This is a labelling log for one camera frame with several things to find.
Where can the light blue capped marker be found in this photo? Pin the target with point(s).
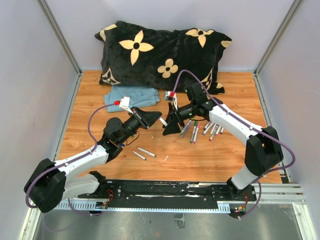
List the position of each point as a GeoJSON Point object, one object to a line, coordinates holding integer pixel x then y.
{"type": "Point", "coordinates": [164, 123]}

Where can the grey marker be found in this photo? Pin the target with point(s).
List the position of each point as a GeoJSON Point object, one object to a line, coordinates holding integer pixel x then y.
{"type": "Point", "coordinates": [186, 128]}

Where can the aluminium frame rail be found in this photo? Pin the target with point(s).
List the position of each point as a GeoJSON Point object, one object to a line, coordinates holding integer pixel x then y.
{"type": "Point", "coordinates": [45, 8]}

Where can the sky blue capped marker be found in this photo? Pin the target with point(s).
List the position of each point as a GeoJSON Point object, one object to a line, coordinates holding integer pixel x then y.
{"type": "Point", "coordinates": [208, 128]}

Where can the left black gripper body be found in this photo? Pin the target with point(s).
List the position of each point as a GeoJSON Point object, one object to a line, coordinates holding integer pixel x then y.
{"type": "Point", "coordinates": [135, 121]}

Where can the blue capped white marker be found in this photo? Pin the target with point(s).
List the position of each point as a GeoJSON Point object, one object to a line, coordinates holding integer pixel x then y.
{"type": "Point", "coordinates": [139, 155]}

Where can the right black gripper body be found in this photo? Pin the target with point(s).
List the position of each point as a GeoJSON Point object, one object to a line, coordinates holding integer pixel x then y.
{"type": "Point", "coordinates": [183, 113]}

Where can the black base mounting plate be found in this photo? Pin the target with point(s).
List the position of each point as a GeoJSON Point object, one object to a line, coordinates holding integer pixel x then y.
{"type": "Point", "coordinates": [167, 195]}

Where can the purple capped pen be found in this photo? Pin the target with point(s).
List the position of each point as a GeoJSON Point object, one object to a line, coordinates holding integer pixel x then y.
{"type": "Point", "coordinates": [213, 131]}

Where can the black floral pillow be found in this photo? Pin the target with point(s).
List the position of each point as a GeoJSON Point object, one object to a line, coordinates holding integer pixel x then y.
{"type": "Point", "coordinates": [133, 55]}

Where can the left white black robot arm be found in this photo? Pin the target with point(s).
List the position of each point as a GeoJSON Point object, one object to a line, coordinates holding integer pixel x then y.
{"type": "Point", "coordinates": [54, 181]}

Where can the green capped white marker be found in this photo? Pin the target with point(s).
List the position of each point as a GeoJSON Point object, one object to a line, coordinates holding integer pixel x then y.
{"type": "Point", "coordinates": [147, 152]}

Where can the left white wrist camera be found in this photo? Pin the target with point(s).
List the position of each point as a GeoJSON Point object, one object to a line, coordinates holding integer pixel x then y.
{"type": "Point", "coordinates": [125, 104]}

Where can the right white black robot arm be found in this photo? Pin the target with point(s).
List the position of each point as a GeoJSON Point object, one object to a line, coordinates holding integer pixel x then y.
{"type": "Point", "coordinates": [262, 148]}

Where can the light blue folded cloth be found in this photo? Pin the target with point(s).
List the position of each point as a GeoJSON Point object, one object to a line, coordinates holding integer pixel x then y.
{"type": "Point", "coordinates": [140, 96]}

